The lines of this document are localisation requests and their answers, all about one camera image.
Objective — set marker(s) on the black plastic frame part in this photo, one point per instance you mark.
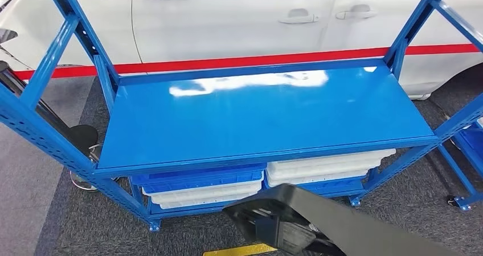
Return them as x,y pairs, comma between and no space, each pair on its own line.
339,224

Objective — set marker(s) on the blue metal shelf rack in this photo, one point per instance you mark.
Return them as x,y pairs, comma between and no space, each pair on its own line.
264,126

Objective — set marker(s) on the blue plastic bin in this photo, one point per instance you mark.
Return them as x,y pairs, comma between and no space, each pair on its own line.
196,180
471,144
332,188

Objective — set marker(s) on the white plastic bin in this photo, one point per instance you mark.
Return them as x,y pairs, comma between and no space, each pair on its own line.
320,171
294,180
188,203
203,194
332,160

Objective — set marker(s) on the white car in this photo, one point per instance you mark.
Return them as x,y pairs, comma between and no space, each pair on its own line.
226,31

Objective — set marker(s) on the yellow tape floor square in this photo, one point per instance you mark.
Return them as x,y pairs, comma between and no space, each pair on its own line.
241,250

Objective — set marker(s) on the chrome round stand base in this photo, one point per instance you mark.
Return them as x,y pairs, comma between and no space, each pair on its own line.
81,182

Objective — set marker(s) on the blue wheeled cart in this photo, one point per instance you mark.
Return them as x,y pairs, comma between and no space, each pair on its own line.
458,171

